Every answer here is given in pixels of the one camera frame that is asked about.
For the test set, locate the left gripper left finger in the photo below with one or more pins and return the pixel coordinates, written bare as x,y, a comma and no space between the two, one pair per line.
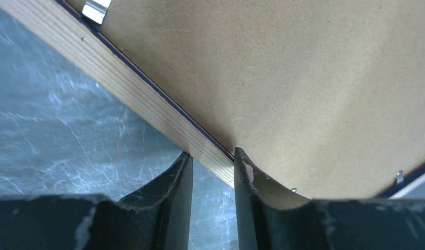
156,216

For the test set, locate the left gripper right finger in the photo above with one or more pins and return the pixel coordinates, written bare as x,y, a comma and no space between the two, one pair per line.
271,216

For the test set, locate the wooden picture frame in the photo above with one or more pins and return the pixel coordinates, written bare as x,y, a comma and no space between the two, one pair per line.
129,86

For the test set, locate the metal frame turn clip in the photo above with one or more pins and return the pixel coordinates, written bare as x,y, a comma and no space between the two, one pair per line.
96,10

